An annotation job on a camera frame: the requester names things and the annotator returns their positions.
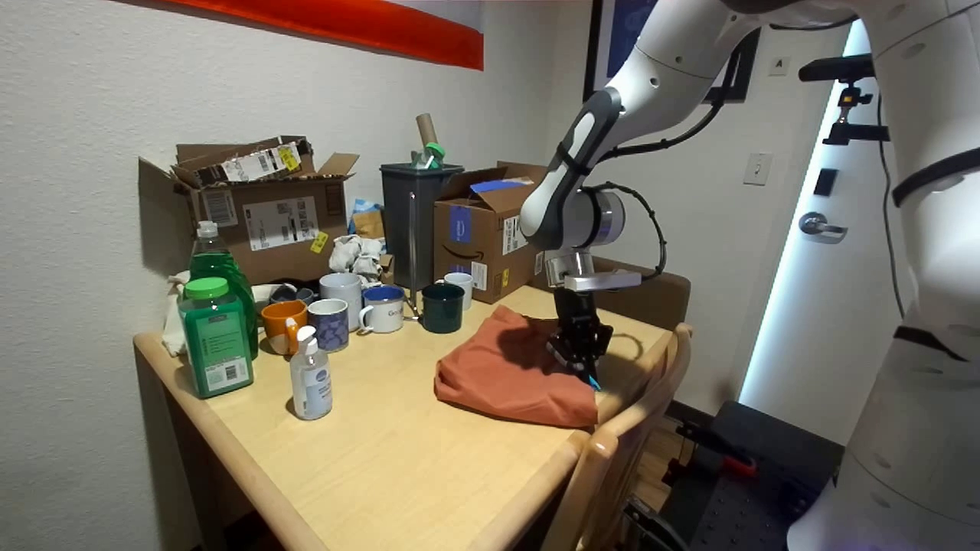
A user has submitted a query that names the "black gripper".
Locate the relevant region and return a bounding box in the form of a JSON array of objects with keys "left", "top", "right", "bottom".
[{"left": 544, "top": 287, "right": 615, "bottom": 383}]

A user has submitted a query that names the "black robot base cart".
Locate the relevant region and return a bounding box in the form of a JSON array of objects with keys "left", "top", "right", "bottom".
[{"left": 654, "top": 397, "right": 853, "bottom": 551}]

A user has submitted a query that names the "folded orange fabric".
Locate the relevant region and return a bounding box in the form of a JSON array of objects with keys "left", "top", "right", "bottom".
[{"left": 431, "top": 304, "right": 615, "bottom": 433}]

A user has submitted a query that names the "plain brown cardboard box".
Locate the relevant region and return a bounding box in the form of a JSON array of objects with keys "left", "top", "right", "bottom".
[{"left": 591, "top": 256, "right": 695, "bottom": 332}]

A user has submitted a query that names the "wooden chair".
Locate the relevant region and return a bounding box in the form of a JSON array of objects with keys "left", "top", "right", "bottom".
[{"left": 539, "top": 321, "right": 698, "bottom": 551}]

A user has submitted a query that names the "small white mug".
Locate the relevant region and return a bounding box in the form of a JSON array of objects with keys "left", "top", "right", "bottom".
[{"left": 441, "top": 268, "right": 479, "bottom": 309}]

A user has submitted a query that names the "dark green mug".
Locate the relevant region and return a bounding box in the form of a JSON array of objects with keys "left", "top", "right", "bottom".
[{"left": 419, "top": 282, "right": 470, "bottom": 338}]

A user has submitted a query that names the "cardboard box with shipping label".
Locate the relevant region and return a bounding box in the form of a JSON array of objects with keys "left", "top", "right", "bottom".
[{"left": 431, "top": 162, "right": 560, "bottom": 307}]

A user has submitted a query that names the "white mug with blue rim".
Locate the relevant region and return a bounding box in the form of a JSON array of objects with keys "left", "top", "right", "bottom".
[{"left": 360, "top": 282, "right": 410, "bottom": 338}]

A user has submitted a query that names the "black trash bin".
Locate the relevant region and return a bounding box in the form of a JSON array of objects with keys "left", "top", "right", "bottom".
[{"left": 379, "top": 160, "right": 470, "bottom": 295}]

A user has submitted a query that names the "white crumpled cloth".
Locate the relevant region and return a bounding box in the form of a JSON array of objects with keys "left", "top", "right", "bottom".
[{"left": 328, "top": 232, "right": 393, "bottom": 282}]

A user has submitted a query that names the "pale grey mug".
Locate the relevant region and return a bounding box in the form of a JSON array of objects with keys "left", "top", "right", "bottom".
[{"left": 319, "top": 268, "right": 367, "bottom": 332}]

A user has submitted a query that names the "green item in bin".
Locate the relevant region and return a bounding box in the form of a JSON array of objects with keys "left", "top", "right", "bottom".
[{"left": 410, "top": 141, "right": 449, "bottom": 173}]

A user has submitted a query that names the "blue patterned mug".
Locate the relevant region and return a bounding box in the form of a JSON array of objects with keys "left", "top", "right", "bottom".
[{"left": 303, "top": 295, "right": 355, "bottom": 354}]

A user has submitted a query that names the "small yellow blue carton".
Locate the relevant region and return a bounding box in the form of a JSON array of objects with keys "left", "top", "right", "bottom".
[{"left": 348, "top": 197, "right": 389, "bottom": 242}]

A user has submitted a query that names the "white door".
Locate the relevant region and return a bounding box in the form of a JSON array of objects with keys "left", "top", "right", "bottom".
[{"left": 735, "top": 18, "right": 921, "bottom": 445}]

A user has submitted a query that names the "white sanitizer bottle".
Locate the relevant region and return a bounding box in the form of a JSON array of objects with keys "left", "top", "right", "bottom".
[{"left": 288, "top": 321, "right": 337, "bottom": 423}]

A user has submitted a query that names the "brown cardboard tube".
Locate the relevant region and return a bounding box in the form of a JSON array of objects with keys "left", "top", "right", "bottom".
[{"left": 413, "top": 109, "right": 444, "bottom": 157}]

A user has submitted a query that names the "silver door lever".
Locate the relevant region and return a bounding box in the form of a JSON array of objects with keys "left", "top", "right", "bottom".
[{"left": 797, "top": 209, "right": 853, "bottom": 244}]

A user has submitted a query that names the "orange mug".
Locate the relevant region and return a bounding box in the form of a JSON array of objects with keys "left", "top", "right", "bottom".
[{"left": 257, "top": 297, "right": 314, "bottom": 360}]

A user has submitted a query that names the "open brown cardboard box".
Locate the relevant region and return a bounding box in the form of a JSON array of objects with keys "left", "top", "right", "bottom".
[{"left": 139, "top": 136, "right": 362, "bottom": 287}]

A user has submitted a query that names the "black framed picture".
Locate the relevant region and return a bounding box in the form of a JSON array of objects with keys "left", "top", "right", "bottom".
[{"left": 581, "top": 0, "right": 662, "bottom": 103}]

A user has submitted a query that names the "green dish soap bottle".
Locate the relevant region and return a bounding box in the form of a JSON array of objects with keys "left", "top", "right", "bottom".
[{"left": 188, "top": 218, "right": 261, "bottom": 360}]

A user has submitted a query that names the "green container with lid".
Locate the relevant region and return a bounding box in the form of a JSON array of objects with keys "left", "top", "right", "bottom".
[{"left": 179, "top": 276, "right": 257, "bottom": 401}]

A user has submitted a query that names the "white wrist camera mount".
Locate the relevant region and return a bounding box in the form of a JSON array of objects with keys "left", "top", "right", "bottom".
[{"left": 539, "top": 250, "right": 644, "bottom": 295}]

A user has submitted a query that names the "orange handled clamp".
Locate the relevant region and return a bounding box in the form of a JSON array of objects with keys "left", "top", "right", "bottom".
[{"left": 678, "top": 415, "right": 759, "bottom": 485}]

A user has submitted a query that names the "white light switch plate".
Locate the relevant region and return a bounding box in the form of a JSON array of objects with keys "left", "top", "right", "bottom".
[{"left": 741, "top": 149, "right": 775, "bottom": 190}]

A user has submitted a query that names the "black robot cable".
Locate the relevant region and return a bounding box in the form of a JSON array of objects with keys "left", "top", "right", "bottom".
[{"left": 585, "top": 28, "right": 765, "bottom": 282}]

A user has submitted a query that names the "thin black camera cable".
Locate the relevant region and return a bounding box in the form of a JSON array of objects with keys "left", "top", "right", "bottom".
[{"left": 872, "top": 127, "right": 907, "bottom": 295}]

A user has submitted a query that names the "black camera stand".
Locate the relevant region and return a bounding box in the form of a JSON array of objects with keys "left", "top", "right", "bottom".
[{"left": 821, "top": 81, "right": 891, "bottom": 148}]

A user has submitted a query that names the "black camera on stand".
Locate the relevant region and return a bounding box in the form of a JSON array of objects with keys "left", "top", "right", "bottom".
[{"left": 797, "top": 51, "right": 878, "bottom": 85}]

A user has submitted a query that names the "red wall banner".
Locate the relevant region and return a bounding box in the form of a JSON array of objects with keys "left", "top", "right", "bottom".
[{"left": 121, "top": 0, "right": 487, "bottom": 74}]

